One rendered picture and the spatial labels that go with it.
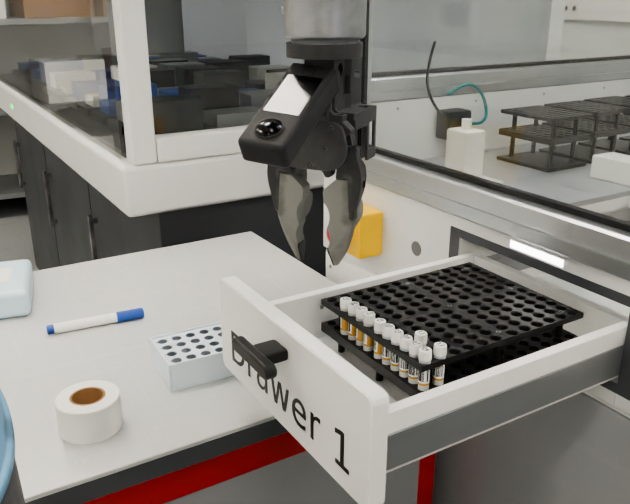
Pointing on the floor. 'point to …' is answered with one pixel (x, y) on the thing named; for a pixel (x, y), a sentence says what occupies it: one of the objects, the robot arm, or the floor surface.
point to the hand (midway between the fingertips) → (315, 252)
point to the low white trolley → (214, 422)
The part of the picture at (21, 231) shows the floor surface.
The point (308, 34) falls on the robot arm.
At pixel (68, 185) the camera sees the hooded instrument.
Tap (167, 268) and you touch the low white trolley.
